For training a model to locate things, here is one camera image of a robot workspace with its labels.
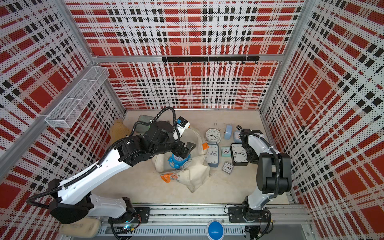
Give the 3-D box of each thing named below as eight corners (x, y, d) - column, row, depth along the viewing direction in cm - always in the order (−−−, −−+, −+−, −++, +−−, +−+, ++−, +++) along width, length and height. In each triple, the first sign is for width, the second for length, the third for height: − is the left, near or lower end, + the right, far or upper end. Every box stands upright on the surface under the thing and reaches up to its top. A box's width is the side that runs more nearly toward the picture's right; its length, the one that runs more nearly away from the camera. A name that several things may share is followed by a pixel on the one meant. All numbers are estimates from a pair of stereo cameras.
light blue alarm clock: (224, 139, 103) (225, 133, 98) (224, 129, 108) (225, 124, 103) (230, 139, 103) (232, 134, 97) (230, 130, 108) (232, 124, 102)
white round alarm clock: (205, 144, 102) (205, 141, 99) (205, 131, 109) (205, 128, 106) (220, 144, 102) (221, 141, 99) (219, 131, 109) (220, 128, 106)
